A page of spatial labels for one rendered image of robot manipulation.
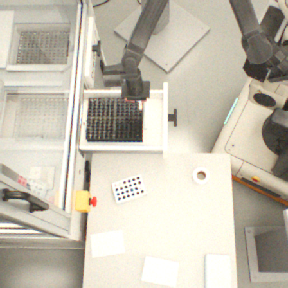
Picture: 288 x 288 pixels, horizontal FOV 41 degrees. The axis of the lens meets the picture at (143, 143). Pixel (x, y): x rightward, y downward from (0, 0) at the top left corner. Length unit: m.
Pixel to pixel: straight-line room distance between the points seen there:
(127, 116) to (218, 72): 1.22
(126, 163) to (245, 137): 0.83
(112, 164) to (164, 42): 1.30
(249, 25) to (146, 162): 0.70
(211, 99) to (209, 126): 0.19
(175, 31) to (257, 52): 1.56
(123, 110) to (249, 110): 0.92
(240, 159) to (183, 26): 1.09
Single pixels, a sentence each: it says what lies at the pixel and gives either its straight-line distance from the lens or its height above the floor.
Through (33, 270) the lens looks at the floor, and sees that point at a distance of 2.40.
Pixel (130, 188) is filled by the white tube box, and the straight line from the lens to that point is 1.53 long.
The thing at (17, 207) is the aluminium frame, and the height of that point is 1.46.
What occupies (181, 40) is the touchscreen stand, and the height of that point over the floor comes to 0.03.
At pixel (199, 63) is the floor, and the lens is 2.66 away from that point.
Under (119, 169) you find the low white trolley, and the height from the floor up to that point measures 0.76.
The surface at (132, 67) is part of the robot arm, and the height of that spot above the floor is 1.23.
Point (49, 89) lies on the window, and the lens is 1.18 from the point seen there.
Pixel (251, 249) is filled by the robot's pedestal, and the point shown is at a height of 0.02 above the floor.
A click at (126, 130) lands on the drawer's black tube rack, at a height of 0.87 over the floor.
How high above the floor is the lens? 2.29
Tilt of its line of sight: 71 degrees down
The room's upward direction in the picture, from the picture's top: 9 degrees counter-clockwise
